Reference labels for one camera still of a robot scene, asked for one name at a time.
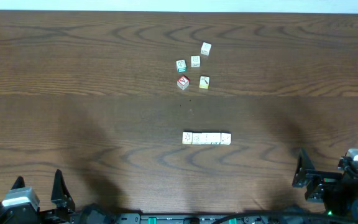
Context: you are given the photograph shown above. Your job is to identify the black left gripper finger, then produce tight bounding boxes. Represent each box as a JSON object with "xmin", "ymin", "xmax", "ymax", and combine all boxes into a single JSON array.
[
  {"xmin": 51, "ymin": 169, "xmax": 75, "ymax": 213},
  {"xmin": 11, "ymin": 176, "xmax": 25, "ymax": 190}
]

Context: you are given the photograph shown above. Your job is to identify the wooden block soccer ball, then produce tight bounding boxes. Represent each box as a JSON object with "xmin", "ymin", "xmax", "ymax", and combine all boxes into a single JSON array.
[{"xmin": 208, "ymin": 133, "xmax": 221, "ymax": 144}]

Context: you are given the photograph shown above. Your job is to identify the wooden block bee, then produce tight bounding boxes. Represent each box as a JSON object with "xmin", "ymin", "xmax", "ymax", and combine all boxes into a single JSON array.
[{"xmin": 192, "ymin": 133, "xmax": 203, "ymax": 145}]

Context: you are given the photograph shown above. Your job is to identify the wooden block ladybug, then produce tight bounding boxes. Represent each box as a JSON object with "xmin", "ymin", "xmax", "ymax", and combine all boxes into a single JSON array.
[{"xmin": 182, "ymin": 132, "xmax": 193, "ymax": 144}]

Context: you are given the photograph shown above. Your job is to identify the wooden block red scribble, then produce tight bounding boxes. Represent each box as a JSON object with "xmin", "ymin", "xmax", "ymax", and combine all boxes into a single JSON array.
[{"xmin": 221, "ymin": 133, "xmax": 231, "ymax": 145}]

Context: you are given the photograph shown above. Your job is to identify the teal block umbrella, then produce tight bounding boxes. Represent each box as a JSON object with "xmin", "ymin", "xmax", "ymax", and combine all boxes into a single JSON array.
[{"xmin": 200, "ymin": 133, "xmax": 213, "ymax": 144}]

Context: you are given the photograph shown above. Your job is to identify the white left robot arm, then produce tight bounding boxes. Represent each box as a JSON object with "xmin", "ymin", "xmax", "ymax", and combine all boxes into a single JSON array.
[{"xmin": 0, "ymin": 169, "xmax": 116, "ymax": 224}]

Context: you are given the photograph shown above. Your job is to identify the yellow edged wooden block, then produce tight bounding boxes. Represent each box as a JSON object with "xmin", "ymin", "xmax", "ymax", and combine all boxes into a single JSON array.
[{"xmin": 199, "ymin": 76, "xmax": 210, "ymax": 90}]

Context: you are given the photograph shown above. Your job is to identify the red letter A block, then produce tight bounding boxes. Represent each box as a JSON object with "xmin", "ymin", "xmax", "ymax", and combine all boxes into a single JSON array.
[{"xmin": 177, "ymin": 75, "xmax": 190, "ymax": 90}]

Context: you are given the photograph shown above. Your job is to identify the wooden block number eight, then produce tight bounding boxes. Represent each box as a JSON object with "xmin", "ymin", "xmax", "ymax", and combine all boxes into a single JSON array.
[{"xmin": 191, "ymin": 55, "xmax": 201, "ymax": 68}]

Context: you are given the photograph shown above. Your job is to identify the wooden block far left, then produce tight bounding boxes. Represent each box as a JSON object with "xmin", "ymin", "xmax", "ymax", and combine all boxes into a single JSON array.
[{"xmin": 200, "ymin": 42, "xmax": 212, "ymax": 56}]

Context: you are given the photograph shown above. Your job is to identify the green block top corner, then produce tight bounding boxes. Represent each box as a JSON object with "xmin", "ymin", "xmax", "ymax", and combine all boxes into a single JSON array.
[{"xmin": 176, "ymin": 60, "xmax": 187, "ymax": 73}]

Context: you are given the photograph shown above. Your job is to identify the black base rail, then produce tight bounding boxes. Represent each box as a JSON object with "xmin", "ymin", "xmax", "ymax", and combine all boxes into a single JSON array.
[{"xmin": 114, "ymin": 213, "xmax": 290, "ymax": 224}]

